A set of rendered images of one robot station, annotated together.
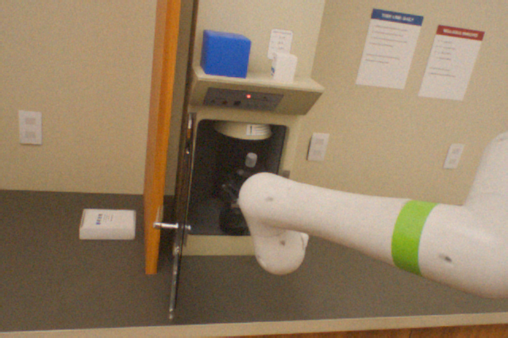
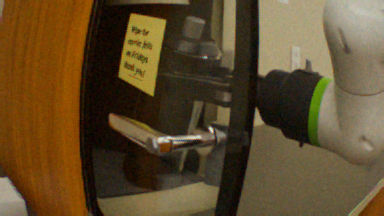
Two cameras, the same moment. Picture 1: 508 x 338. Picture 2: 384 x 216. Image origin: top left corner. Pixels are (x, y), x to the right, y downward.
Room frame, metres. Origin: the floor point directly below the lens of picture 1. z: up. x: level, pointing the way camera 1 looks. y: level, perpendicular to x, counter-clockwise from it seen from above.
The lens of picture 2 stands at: (0.56, 0.35, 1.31)
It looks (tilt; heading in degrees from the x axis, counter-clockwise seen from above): 12 degrees down; 332
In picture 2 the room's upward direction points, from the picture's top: 5 degrees clockwise
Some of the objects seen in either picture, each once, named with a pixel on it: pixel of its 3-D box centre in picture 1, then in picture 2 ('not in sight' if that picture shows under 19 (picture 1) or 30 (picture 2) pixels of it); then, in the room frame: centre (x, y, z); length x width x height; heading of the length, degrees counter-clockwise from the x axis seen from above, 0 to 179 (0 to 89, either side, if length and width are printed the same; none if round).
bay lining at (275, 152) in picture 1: (228, 163); not in sight; (1.34, 0.08, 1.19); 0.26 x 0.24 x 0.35; 107
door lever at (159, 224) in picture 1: (167, 217); (154, 131); (0.94, 0.18, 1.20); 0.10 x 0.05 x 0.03; 9
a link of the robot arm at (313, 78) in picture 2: not in sight; (308, 103); (0.99, -0.05, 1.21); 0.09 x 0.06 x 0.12; 107
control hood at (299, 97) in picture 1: (255, 95); not in sight; (1.17, 0.03, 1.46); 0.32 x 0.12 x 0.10; 107
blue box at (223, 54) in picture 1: (225, 53); not in sight; (1.14, 0.12, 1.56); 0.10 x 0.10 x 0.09; 17
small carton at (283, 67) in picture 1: (283, 67); not in sight; (1.19, -0.03, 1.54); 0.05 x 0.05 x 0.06; 12
